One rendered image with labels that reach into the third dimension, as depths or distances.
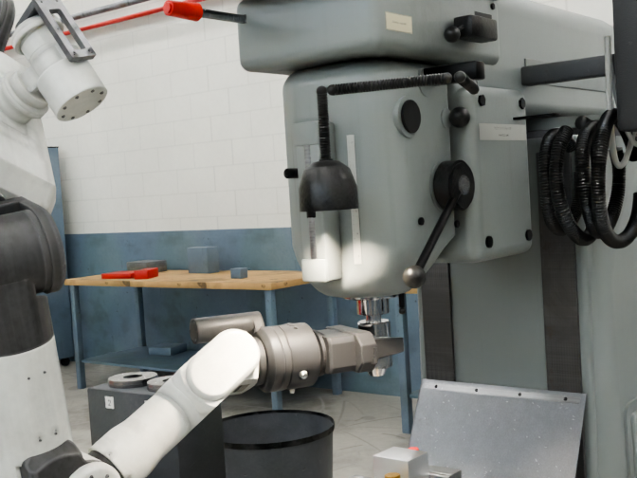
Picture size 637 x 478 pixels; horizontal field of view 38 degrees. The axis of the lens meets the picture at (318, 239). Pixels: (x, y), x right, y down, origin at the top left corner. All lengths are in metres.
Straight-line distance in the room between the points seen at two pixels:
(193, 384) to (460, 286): 0.67
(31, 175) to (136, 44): 7.05
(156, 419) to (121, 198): 7.16
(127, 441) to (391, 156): 0.49
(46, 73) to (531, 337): 0.93
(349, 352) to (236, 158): 6.03
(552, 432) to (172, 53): 6.49
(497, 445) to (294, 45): 0.78
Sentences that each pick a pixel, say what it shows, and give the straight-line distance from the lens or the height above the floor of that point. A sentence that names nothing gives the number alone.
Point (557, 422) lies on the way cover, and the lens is 1.61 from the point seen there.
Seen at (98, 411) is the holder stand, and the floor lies 1.09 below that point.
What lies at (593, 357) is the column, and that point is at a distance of 1.61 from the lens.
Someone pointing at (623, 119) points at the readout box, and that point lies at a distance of 1.36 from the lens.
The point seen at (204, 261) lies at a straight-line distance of 7.09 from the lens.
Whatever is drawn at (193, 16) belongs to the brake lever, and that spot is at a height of 1.69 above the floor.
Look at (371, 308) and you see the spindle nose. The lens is 1.30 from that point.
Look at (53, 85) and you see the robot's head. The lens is 1.10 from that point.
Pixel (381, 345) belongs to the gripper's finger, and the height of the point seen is 1.24.
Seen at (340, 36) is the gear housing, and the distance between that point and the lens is 1.19.
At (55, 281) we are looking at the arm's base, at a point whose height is 1.38.
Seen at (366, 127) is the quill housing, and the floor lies 1.54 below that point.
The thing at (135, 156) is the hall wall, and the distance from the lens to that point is 8.12.
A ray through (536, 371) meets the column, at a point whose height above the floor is 1.13.
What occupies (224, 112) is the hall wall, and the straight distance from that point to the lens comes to 7.35.
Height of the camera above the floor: 1.46
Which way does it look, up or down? 3 degrees down
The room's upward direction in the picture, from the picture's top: 4 degrees counter-clockwise
